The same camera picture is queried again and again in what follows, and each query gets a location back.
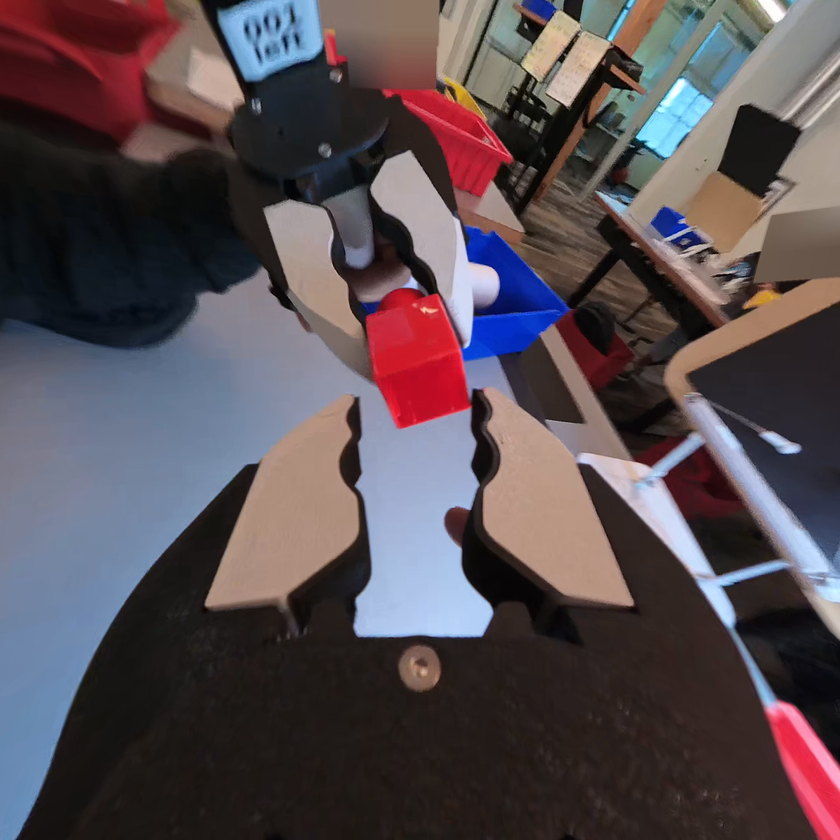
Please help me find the white board stand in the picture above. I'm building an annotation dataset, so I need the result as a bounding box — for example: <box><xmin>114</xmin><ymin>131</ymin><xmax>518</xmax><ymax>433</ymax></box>
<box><xmin>577</xmin><ymin>392</ymin><xmax>840</xmax><ymax>706</ymax></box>

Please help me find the long wooden table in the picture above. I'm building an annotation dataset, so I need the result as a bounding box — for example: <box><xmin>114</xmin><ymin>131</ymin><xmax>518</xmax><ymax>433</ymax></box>
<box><xmin>594</xmin><ymin>190</ymin><xmax>732</xmax><ymax>329</ymax></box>

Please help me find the red floor bag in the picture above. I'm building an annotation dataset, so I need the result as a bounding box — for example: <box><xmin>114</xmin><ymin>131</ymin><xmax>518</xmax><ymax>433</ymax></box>
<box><xmin>558</xmin><ymin>302</ymin><xmax>634</xmax><ymax>388</ymax></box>

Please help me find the yellow storage bin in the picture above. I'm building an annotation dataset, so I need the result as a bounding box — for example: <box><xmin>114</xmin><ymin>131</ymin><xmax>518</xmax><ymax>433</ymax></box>
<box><xmin>445</xmin><ymin>79</ymin><xmax>488</xmax><ymax>120</ymax></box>

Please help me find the person's left forearm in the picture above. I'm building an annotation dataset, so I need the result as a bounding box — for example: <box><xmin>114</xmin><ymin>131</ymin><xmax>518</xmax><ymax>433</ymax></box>
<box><xmin>0</xmin><ymin>125</ymin><xmax>263</xmax><ymax>349</ymax></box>

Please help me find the beige table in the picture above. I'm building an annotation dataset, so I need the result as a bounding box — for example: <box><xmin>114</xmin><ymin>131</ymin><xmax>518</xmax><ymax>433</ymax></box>
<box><xmin>453</xmin><ymin>180</ymin><xmax>526</xmax><ymax>245</ymax></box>

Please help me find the wooden pillar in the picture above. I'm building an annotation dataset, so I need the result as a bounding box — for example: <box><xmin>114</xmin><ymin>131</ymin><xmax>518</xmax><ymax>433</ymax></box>
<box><xmin>535</xmin><ymin>0</ymin><xmax>667</xmax><ymax>198</ymax></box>

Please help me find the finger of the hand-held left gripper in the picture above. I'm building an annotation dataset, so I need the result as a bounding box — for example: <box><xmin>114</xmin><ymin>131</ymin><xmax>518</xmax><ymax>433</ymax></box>
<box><xmin>262</xmin><ymin>200</ymin><xmax>375</xmax><ymax>383</ymax></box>
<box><xmin>369</xmin><ymin>151</ymin><xmax>475</xmax><ymax>349</ymax></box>

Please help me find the window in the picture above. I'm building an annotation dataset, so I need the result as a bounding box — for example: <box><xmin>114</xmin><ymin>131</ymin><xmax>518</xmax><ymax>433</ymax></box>
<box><xmin>637</xmin><ymin>77</ymin><xmax>713</xmax><ymax>158</ymax></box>

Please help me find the printed paper sheet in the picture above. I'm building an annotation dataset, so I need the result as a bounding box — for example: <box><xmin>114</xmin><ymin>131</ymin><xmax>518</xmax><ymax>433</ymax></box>
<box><xmin>187</xmin><ymin>49</ymin><xmax>244</xmax><ymax>109</ymax></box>

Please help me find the wooden-top standing desk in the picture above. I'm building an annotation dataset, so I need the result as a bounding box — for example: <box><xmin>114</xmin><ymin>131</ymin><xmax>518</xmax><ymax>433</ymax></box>
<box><xmin>512</xmin><ymin>0</ymin><xmax>647</xmax><ymax>198</ymax></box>

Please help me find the person's left hand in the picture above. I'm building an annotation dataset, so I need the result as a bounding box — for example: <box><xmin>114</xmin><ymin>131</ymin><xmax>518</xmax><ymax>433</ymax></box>
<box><xmin>348</xmin><ymin>243</ymin><xmax>413</xmax><ymax>303</ymax></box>

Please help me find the red box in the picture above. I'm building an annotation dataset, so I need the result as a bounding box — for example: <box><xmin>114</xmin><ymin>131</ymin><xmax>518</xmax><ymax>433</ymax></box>
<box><xmin>366</xmin><ymin>287</ymin><xmax>472</xmax><ymax>429</ymax></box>

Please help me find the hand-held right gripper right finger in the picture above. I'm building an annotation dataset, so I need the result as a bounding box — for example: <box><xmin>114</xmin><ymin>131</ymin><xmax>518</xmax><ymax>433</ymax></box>
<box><xmin>462</xmin><ymin>387</ymin><xmax>636</xmax><ymax>624</ymax></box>

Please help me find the paper flip chart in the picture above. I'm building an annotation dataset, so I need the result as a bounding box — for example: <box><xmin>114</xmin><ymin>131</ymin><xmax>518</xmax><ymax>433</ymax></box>
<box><xmin>520</xmin><ymin>10</ymin><xmax>581</xmax><ymax>83</ymax></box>
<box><xmin>546</xmin><ymin>31</ymin><xmax>613</xmax><ymax>109</ymax></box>

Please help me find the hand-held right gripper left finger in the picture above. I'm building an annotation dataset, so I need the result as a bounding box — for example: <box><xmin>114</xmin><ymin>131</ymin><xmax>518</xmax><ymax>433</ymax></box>
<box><xmin>205</xmin><ymin>394</ymin><xmax>363</xmax><ymax>611</ymax></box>

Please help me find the black panel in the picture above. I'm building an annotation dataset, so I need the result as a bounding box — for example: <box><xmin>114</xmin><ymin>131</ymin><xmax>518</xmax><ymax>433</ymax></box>
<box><xmin>718</xmin><ymin>105</ymin><xmax>802</xmax><ymax>198</ymax></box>

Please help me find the beige board on stand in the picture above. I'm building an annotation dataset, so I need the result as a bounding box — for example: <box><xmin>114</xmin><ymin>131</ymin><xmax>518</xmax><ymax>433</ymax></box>
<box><xmin>682</xmin><ymin>172</ymin><xmax>765</xmax><ymax>253</ymax></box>

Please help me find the large red storage bin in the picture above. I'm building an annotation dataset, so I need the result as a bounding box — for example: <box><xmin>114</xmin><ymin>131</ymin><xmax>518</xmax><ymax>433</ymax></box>
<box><xmin>384</xmin><ymin>88</ymin><xmax>514</xmax><ymax>198</ymax></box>

